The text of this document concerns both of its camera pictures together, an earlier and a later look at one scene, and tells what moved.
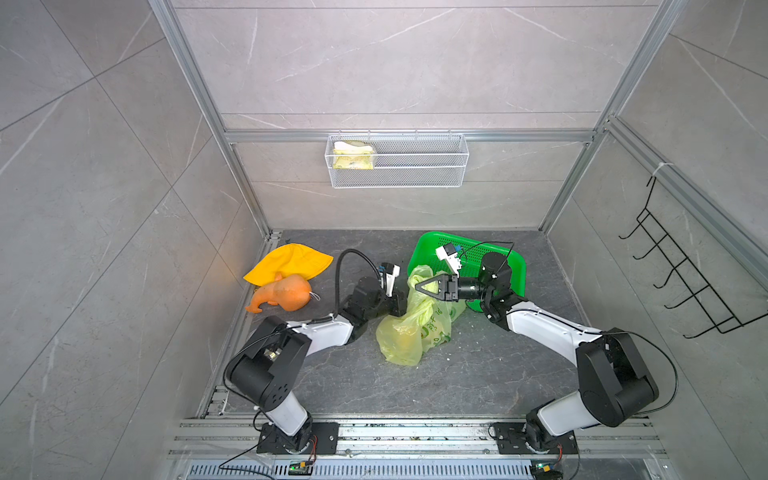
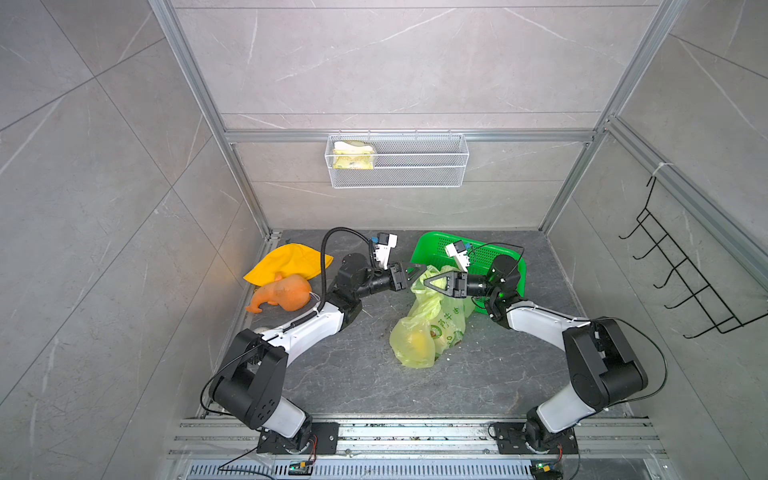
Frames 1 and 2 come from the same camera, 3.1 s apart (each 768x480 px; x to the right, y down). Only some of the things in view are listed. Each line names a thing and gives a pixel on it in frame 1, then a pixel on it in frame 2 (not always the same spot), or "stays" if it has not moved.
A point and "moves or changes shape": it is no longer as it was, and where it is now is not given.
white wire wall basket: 396,161 stays
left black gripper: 398,302 → 395,276
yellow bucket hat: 290,259 stays
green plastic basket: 424,253 stays
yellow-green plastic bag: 425,325 moves or changes shape
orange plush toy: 291,291 stays
